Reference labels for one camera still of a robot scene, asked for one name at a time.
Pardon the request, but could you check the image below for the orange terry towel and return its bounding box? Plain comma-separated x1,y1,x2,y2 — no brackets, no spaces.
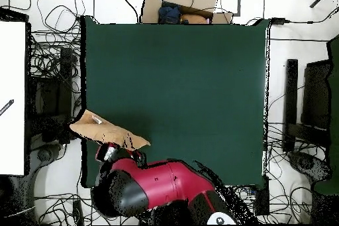
69,109,151,150

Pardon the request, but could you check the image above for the grey chair base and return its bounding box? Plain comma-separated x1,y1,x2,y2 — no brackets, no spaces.
288,150,332,183
28,143,63,182

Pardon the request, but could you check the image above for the black slim power strip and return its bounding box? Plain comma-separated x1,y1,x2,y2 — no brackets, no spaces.
72,199,85,226

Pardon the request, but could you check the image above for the black metal stand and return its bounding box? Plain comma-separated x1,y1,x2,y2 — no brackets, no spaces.
26,47,77,145

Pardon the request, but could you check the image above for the black marker pen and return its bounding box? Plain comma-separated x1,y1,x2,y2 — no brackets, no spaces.
0,99,15,117

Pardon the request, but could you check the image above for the dark green table cloth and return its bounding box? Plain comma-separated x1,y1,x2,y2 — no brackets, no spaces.
80,15,271,189

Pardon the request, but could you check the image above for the white panel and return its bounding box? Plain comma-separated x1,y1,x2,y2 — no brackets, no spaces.
0,21,26,176

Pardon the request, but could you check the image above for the dark blue garment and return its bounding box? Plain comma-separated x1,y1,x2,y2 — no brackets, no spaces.
158,1,182,25

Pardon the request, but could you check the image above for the orange garment in box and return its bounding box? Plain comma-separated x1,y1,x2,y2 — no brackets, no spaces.
180,13,209,25

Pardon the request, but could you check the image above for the green cloth on side table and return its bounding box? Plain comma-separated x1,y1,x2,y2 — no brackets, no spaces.
313,34,339,196

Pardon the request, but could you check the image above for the black looped cable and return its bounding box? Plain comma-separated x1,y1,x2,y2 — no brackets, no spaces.
36,0,87,35

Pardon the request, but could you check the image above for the black metal frame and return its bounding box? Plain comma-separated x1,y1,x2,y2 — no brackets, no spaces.
283,58,332,153

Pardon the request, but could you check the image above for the black adapter cable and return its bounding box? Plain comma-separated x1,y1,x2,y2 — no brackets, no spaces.
284,7,339,25

